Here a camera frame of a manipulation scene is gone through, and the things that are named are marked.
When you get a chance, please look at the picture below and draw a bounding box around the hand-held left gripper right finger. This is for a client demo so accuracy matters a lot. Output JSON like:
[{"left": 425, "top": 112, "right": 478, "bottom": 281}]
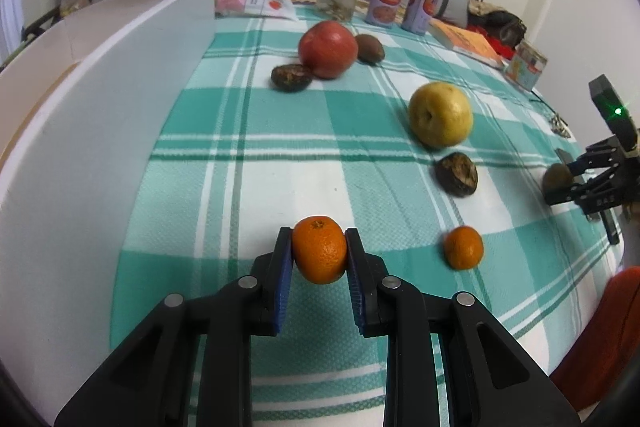
[{"left": 345, "top": 228, "right": 581, "bottom": 427}]

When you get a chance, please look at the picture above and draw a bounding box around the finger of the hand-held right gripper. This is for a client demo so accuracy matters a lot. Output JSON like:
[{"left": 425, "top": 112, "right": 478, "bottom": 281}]
[
  {"left": 544, "top": 172, "right": 625, "bottom": 208},
  {"left": 566, "top": 141, "right": 626, "bottom": 175}
]

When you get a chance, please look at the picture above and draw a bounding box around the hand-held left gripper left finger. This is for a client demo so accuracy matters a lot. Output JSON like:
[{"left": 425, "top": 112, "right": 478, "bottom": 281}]
[{"left": 54, "top": 227, "right": 294, "bottom": 427}]

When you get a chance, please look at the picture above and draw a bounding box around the brown kiwi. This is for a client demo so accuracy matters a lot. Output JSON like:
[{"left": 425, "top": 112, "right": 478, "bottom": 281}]
[{"left": 543, "top": 163, "right": 576, "bottom": 194}]

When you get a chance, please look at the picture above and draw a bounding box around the large orange tangerine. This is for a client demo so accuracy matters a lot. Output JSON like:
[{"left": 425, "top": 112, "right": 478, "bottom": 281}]
[{"left": 291, "top": 215, "right": 348, "bottom": 285}]

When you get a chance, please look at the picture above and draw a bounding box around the bunch of keys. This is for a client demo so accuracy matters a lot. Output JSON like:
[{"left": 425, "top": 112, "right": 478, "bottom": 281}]
[{"left": 549, "top": 113, "right": 572, "bottom": 138}]

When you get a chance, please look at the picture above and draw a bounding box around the small printed carton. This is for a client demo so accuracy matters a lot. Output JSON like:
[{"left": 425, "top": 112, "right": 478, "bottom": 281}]
[{"left": 503, "top": 40, "right": 549, "bottom": 92}]

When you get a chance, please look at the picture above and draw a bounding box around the small orange tangerine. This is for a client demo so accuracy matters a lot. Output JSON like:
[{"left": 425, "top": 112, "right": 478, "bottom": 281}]
[{"left": 443, "top": 225, "right": 485, "bottom": 271}]

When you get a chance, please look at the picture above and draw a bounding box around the dark wrinkled passion fruit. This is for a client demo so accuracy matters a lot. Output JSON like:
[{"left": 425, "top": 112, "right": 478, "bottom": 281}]
[
  {"left": 434, "top": 152, "right": 478, "bottom": 198},
  {"left": 271, "top": 64, "right": 314, "bottom": 92},
  {"left": 354, "top": 34, "right": 386, "bottom": 66}
]

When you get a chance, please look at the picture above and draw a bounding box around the orange cloth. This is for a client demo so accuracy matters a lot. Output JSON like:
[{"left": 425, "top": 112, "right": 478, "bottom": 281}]
[{"left": 549, "top": 265, "right": 640, "bottom": 412}]

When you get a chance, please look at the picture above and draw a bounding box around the dark bag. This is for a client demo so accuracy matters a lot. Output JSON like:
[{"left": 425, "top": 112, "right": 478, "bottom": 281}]
[{"left": 467, "top": 0, "right": 529, "bottom": 54}]

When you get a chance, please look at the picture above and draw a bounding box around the yellow pear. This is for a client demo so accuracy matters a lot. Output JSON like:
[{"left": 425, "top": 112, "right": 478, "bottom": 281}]
[{"left": 408, "top": 81, "right": 474, "bottom": 147}]

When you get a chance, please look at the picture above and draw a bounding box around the orange book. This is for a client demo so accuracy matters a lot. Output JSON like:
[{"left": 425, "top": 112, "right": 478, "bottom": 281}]
[{"left": 428, "top": 18, "right": 506, "bottom": 69}]

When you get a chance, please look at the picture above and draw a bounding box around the purple labelled can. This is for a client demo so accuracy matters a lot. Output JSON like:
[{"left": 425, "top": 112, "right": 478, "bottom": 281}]
[
  {"left": 401, "top": 0, "right": 440, "bottom": 36},
  {"left": 364, "top": 0, "right": 406, "bottom": 28}
]

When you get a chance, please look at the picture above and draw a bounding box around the white foam board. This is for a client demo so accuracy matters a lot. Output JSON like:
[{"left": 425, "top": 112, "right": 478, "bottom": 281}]
[{"left": 0, "top": 0, "right": 217, "bottom": 408}]

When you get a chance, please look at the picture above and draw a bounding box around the red apple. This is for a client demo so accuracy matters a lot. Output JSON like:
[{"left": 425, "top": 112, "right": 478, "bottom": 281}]
[{"left": 298, "top": 20, "right": 359, "bottom": 80}]

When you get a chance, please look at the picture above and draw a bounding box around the white snack packet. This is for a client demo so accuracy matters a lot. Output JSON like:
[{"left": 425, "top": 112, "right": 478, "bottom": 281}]
[{"left": 244, "top": 0, "right": 299, "bottom": 21}]

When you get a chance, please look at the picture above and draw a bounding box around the pink snack packet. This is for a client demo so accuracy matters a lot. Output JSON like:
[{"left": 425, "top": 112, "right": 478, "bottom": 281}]
[{"left": 215, "top": 0, "right": 252, "bottom": 18}]

